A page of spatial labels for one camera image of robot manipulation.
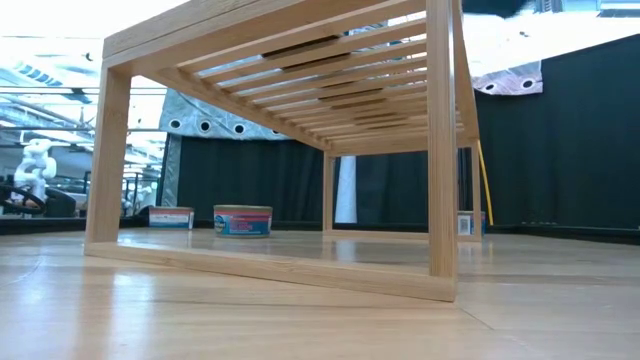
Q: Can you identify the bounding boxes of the wooden slatted shelf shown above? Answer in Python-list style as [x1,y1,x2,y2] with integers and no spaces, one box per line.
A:
[83,0,484,304]

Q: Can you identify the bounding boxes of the black curtain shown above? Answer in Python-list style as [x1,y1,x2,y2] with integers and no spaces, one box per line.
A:
[472,32,640,232]
[175,135,329,232]
[333,149,474,229]

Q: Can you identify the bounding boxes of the Wild Planet pink salmon can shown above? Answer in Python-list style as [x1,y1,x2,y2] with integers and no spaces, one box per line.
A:
[213,204,274,239]
[456,210,487,238]
[148,206,195,230]

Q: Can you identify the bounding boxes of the silver tarp with eyelets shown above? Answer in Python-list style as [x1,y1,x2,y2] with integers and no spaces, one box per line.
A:
[157,91,291,209]
[469,60,544,97]

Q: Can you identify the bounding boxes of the white robot figure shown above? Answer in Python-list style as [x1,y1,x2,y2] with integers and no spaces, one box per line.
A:
[13,138,58,202]

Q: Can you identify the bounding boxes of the yellow cable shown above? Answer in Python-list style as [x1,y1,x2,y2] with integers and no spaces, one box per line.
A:
[477,139,495,227]

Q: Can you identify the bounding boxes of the black table frame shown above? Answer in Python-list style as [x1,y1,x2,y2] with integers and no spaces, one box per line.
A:
[0,215,640,247]

